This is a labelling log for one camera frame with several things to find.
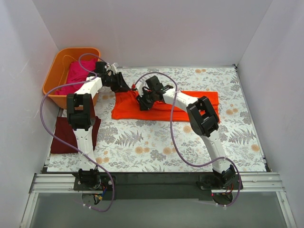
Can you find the floral table mat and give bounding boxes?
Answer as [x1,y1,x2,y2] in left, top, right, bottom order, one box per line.
[47,67,269,172]

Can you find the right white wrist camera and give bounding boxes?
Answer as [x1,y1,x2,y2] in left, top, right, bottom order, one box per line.
[131,82,145,96]

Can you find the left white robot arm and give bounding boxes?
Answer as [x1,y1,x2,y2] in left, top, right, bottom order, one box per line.
[66,61,130,190]

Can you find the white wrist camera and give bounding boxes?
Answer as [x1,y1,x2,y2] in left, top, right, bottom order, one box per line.
[105,63,118,75]
[131,82,145,96]

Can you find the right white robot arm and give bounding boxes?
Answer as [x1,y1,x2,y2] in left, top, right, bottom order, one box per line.
[136,76,237,189]

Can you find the orange plastic basket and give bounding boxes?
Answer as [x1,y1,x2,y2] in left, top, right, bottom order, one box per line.
[42,47,101,109]

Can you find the folded dark red t shirt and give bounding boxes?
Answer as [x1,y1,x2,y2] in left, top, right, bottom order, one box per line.
[50,116,101,154]

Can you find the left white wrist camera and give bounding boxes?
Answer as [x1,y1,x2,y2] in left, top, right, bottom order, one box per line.
[105,63,118,75]

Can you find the orange t shirt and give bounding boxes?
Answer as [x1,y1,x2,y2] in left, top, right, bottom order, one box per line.
[112,91,219,121]

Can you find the pink t shirt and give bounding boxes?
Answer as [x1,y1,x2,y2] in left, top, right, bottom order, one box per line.
[55,59,97,95]

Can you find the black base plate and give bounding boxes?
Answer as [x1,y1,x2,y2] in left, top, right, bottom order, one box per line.
[73,172,243,200]

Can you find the aluminium frame rail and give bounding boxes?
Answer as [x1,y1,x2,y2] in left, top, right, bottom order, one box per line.
[20,172,296,228]

